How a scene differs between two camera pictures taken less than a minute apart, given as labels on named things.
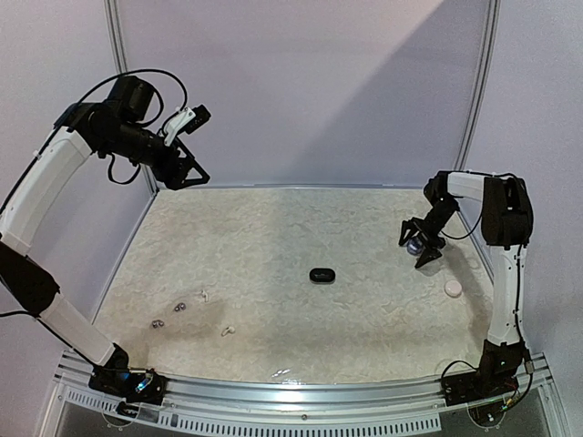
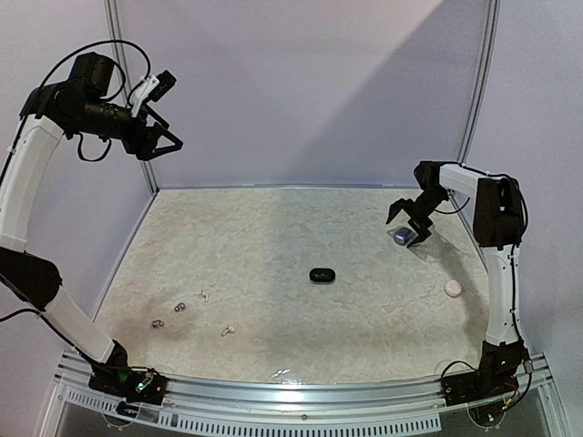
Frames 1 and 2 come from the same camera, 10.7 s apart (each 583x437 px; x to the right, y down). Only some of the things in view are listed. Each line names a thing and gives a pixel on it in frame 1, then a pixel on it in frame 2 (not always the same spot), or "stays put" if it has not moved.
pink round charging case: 453,289 stays put
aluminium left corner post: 112,11 stays put
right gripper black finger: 407,225 -> 394,208
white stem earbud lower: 230,330 stays put
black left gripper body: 161,167 -> 132,139
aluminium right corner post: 486,71 stays put
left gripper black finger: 196,166 -> 162,129
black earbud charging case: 322,275 stays put
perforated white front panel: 214,421 stays put
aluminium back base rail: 230,186 stays put
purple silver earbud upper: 180,306 stays put
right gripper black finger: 428,255 -> 422,232
